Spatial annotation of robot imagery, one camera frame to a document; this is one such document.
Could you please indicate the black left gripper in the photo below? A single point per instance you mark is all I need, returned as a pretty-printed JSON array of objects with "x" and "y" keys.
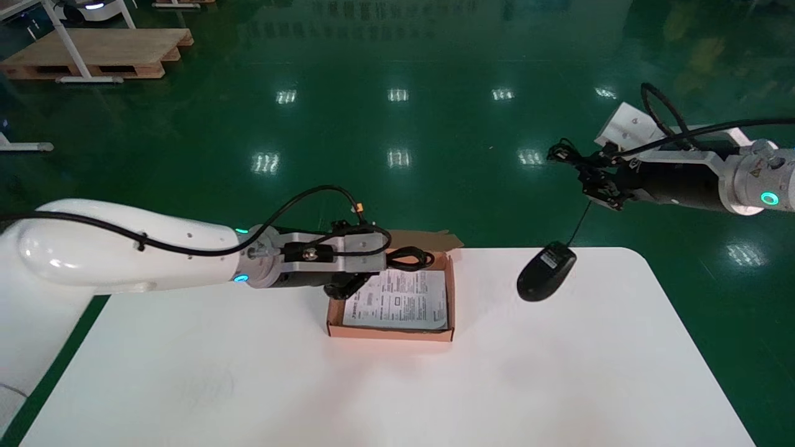
[{"x": 304, "y": 279}]

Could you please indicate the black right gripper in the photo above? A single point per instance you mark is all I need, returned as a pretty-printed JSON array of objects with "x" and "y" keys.
[{"x": 677, "y": 186}]

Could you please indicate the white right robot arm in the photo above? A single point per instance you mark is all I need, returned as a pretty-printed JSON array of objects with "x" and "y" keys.
[{"x": 751, "y": 180}]

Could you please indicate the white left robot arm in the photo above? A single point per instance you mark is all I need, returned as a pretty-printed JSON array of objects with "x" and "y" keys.
[{"x": 93, "y": 248}]

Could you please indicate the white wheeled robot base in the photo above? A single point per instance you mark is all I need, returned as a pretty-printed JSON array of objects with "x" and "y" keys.
[{"x": 93, "y": 9}]

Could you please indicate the brown cardboard storage box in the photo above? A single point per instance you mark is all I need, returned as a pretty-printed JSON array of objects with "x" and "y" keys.
[{"x": 385, "y": 334}]

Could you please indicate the white printed instruction sheet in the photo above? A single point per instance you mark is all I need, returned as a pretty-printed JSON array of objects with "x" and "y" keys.
[{"x": 404, "y": 304}]

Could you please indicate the wooden pallet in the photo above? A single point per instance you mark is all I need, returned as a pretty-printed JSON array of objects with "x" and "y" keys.
[
  {"x": 183, "y": 4},
  {"x": 124, "y": 46}
]

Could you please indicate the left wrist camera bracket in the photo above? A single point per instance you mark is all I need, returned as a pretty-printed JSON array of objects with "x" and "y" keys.
[{"x": 357, "y": 264}]

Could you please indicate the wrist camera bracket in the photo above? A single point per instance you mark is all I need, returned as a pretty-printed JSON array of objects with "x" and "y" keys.
[
  {"x": 357, "y": 264},
  {"x": 627, "y": 127}
]

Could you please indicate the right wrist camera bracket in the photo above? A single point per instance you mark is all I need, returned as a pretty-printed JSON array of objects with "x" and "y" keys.
[{"x": 627, "y": 127}]

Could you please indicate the white table leg post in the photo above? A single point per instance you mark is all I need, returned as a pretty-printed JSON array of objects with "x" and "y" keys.
[{"x": 126, "y": 13}]

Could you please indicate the white table frame leg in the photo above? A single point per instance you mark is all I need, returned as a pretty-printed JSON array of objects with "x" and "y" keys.
[{"x": 68, "y": 43}]

